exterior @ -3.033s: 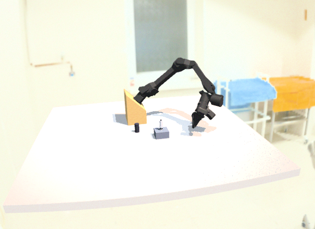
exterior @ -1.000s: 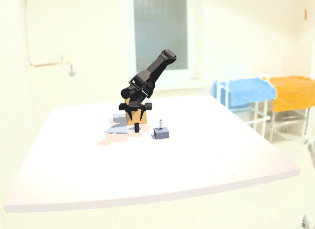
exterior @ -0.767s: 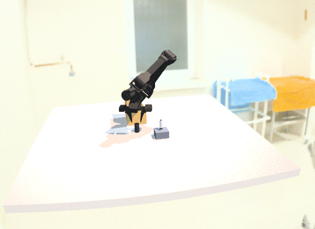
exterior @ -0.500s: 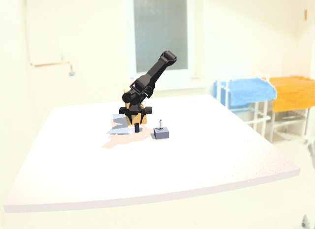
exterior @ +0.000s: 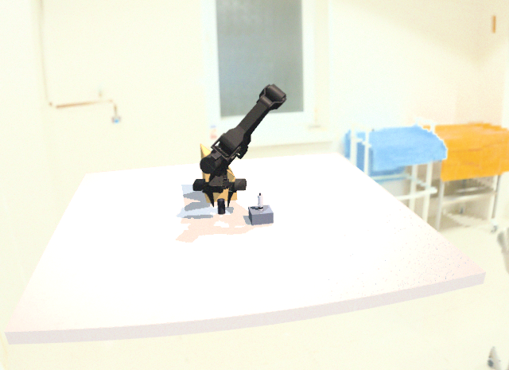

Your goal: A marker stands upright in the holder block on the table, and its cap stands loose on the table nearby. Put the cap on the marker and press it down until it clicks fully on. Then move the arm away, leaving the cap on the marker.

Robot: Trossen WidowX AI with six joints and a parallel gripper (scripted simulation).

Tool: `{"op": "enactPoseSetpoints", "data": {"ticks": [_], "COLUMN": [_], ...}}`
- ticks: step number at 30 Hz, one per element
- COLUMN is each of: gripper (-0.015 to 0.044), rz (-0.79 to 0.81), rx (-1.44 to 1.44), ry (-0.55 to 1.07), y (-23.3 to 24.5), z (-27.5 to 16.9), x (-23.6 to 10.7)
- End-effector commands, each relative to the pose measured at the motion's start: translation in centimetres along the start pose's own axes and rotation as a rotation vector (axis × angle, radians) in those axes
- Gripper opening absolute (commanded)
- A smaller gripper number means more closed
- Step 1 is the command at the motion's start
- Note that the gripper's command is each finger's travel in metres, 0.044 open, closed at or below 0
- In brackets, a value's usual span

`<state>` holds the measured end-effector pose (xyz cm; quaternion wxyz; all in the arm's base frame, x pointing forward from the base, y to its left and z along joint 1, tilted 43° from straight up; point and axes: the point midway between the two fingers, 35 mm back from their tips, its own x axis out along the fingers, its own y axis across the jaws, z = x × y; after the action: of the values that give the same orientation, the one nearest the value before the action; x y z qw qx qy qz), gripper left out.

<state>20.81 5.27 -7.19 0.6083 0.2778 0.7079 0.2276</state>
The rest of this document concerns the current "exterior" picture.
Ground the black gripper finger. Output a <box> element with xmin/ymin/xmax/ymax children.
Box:
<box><xmin>227</xmin><ymin>190</ymin><xmax>237</xmax><ymax>207</ymax></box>
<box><xmin>202</xmin><ymin>191</ymin><xmax>214</xmax><ymax>208</ymax></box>

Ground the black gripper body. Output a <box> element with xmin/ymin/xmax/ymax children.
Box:
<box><xmin>192</xmin><ymin>166</ymin><xmax>247</xmax><ymax>191</ymax></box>

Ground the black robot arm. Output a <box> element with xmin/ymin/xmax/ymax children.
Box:
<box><xmin>199</xmin><ymin>84</ymin><xmax>286</xmax><ymax>193</ymax></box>

